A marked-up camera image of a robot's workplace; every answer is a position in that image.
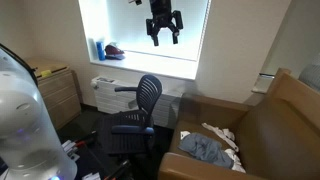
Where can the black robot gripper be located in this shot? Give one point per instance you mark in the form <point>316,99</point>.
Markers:
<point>163,17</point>

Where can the black mesh office chair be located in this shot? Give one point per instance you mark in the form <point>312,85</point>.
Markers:
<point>131,132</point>

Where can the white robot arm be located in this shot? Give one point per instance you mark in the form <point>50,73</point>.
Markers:
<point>29,144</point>

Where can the blue cylindrical container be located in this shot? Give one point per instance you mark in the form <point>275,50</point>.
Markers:
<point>100,50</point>

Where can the wooden drawer dresser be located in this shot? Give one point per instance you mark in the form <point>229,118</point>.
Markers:
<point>59,90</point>

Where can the white crumpled cloth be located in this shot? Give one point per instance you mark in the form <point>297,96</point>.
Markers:
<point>227,136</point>

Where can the gray crumpled cloth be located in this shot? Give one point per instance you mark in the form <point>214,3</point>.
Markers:
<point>205,149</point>

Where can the yellow sticky note pad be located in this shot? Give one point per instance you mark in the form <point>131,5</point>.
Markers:
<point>46,73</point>

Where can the white small box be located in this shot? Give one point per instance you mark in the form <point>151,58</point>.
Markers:
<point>71,150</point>

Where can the brown leather armchair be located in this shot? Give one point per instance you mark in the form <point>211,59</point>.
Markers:
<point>278,139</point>

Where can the white wall radiator unit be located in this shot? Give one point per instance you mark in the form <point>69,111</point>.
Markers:
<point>165,112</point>

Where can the red handled tool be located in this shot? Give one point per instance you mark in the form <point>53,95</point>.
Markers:
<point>87,140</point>

